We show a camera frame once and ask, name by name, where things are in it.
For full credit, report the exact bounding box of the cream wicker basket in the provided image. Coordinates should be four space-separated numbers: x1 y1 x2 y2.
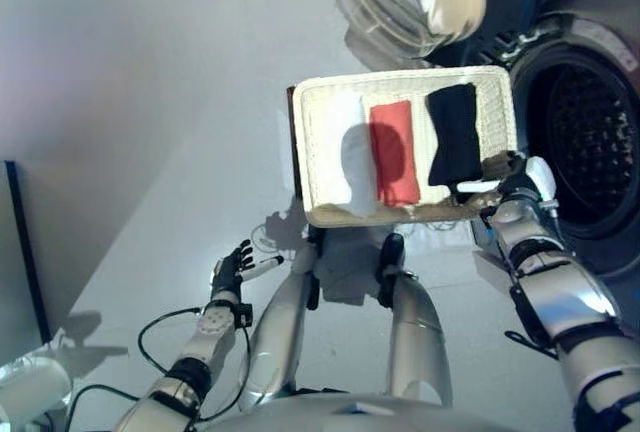
292 65 519 228

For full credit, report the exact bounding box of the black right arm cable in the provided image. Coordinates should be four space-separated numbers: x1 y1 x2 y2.
504 330 559 361

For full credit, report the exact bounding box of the white cylinder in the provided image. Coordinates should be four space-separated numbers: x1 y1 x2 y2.
0 356 74 428

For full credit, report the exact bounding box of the silver robot torso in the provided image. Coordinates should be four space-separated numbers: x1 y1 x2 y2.
199 391 506 432

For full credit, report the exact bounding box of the grey washing machine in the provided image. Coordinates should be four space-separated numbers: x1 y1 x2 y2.
424 0 640 281

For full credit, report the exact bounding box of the red cloth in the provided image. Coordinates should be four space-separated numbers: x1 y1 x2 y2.
368 100 422 207

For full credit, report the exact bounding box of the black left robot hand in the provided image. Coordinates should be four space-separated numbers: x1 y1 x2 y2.
209 239 285 302

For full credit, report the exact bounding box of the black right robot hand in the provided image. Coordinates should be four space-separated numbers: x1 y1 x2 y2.
452 150 557 211

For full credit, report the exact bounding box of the black cloth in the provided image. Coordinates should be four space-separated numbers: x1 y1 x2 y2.
423 82 485 189

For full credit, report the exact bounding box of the white cloth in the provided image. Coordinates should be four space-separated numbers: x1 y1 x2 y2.
323 91 377 217

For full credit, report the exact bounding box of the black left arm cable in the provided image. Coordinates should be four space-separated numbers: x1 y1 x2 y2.
64 306 252 424

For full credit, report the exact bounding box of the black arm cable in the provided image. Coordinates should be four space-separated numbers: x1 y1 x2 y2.
64 306 252 424
504 330 559 361

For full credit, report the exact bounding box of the silver right robot leg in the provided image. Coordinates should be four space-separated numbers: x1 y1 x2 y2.
377 232 454 409

